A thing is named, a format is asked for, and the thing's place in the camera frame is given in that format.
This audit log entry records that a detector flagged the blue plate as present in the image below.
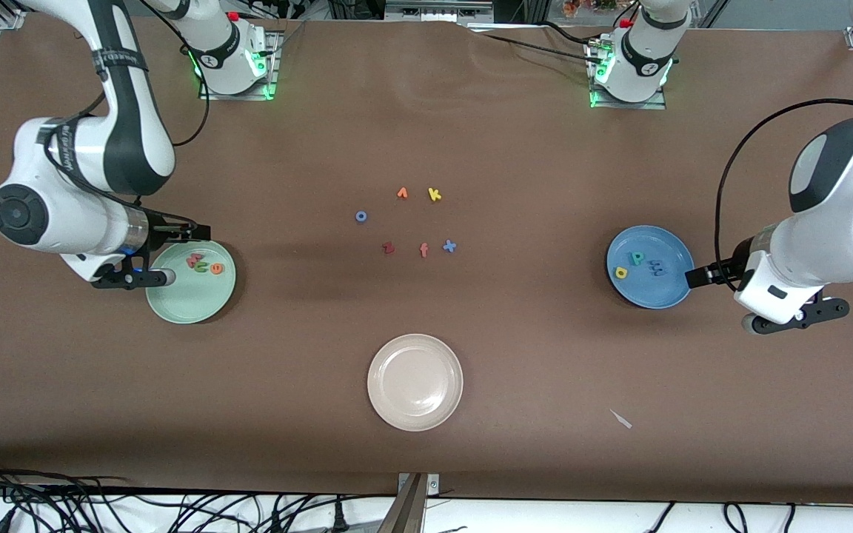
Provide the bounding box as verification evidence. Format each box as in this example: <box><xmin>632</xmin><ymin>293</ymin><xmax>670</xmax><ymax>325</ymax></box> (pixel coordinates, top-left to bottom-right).
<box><xmin>606</xmin><ymin>225</ymin><xmax>696</xmax><ymax>310</ymax></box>

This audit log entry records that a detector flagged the light green plate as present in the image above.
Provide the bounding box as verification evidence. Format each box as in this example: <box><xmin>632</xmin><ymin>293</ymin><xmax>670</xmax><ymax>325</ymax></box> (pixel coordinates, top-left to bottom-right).
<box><xmin>147</xmin><ymin>239</ymin><xmax>237</xmax><ymax>325</ymax></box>

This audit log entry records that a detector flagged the beige plate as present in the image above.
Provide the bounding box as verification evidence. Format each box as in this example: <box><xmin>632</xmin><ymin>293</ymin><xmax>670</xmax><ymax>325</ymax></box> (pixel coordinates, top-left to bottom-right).
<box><xmin>367</xmin><ymin>333</ymin><xmax>464</xmax><ymax>432</ymax></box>

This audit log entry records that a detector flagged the colorful object pile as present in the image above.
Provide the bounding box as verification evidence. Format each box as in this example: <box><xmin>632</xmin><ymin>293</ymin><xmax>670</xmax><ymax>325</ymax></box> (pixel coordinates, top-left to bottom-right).
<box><xmin>563</xmin><ymin>0</ymin><xmax>620</xmax><ymax>17</ymax></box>

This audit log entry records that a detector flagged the grey device box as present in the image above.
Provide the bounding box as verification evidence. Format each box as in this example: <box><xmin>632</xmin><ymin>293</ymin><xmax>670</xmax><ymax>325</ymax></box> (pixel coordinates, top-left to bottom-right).
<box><xmin>384</xmin><ymin>0</ymin><xmax>494</xmax><ymax>23</ymax></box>

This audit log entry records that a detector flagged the aluminium profile bar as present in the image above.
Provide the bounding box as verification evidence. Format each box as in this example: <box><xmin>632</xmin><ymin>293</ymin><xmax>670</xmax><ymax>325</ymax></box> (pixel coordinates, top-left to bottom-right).
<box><xmin>378</xmin><ymin>475</ymin><xmax>429</xmax><ymax>533</ymax></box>

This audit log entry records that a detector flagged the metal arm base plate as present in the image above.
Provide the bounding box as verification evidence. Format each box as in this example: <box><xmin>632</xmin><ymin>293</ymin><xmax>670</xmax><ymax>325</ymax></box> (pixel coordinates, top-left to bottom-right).
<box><xmin>198</xmin><ymin>31</ymin><xmax>280</xmax><ymax>101</ymax></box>
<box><xmin>589</xmin><ymin>37</ymin><xmax>668</xmax><ymax>112</ymax></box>

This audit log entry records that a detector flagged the black table cable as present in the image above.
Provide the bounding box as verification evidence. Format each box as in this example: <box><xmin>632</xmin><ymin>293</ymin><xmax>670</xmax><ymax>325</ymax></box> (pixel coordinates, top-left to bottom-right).
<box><xmin>538</xmin><ymin>21</ymin><xmax>598</xmax><ymax>47</ymax></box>
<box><xmin>482</xmin><ymin>31</ymin><xmax>601</xmax><ymax>60</ymax></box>

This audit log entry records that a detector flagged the metal table clamp bracket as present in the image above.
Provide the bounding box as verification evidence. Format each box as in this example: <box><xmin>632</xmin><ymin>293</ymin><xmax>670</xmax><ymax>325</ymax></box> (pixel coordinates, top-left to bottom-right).
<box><xmin>398</xmin><ymin>473</ymin><xmax>441</xmax><ymax>498</ymax></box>

